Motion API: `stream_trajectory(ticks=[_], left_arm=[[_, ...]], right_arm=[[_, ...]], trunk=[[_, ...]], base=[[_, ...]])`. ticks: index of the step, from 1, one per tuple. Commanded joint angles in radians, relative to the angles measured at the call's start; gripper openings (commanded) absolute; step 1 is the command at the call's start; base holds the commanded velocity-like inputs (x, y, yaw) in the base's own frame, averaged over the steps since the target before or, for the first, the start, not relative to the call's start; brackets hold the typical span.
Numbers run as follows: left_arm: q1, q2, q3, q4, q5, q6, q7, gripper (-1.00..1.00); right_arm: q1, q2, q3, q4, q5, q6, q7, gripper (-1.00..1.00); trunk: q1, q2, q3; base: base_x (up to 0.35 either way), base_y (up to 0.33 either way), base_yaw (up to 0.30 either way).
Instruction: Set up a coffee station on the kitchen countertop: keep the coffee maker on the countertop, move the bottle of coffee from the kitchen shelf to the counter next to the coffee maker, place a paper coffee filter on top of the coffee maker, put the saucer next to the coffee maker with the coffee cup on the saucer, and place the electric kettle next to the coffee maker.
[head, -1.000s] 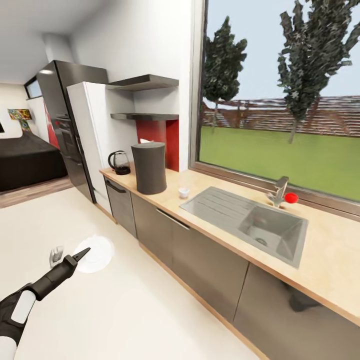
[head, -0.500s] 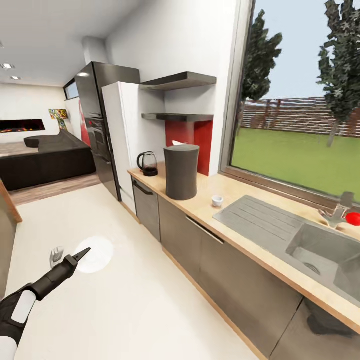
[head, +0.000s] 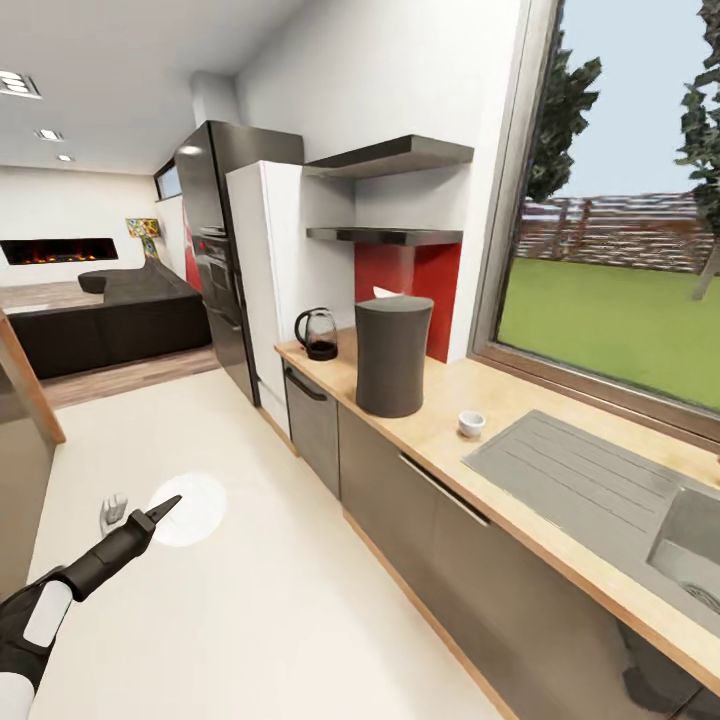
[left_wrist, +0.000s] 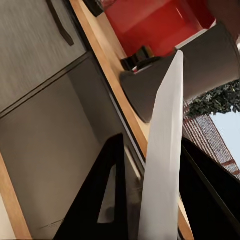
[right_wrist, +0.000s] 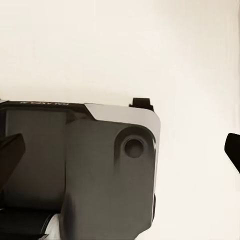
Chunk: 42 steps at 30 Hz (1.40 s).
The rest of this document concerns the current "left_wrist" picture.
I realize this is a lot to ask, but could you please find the bottle of coffee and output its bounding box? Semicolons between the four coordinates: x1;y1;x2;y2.
121;45;155;71

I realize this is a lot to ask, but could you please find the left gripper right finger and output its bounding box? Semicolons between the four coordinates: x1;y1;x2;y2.
179;137;240;240

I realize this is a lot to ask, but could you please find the electric kettle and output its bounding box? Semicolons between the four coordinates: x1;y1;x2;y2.
83;0;117;18

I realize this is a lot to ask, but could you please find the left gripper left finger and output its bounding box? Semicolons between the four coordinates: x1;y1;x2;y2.
53;133;129;240

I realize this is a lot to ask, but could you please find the saucer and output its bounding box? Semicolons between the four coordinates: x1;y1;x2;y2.
138;50;184;240

